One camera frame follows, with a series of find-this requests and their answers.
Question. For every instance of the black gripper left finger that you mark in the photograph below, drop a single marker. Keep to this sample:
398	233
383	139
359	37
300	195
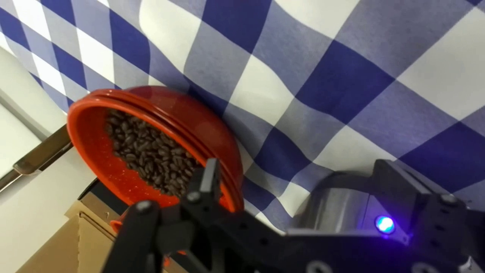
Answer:
201	238

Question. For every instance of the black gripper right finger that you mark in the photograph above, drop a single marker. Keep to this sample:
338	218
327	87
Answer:
444	233

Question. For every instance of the small red cup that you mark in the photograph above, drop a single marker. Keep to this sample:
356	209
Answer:
116	225

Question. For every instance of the brown coffee beans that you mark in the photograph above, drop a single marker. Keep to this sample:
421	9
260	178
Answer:
151	153

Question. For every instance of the red bowl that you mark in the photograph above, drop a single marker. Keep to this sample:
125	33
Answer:
201	122

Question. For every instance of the brown cardboard box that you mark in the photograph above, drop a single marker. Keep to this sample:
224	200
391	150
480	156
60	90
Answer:
60	248

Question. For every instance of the blue white checkered tablecloth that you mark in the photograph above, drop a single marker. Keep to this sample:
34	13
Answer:
327	77

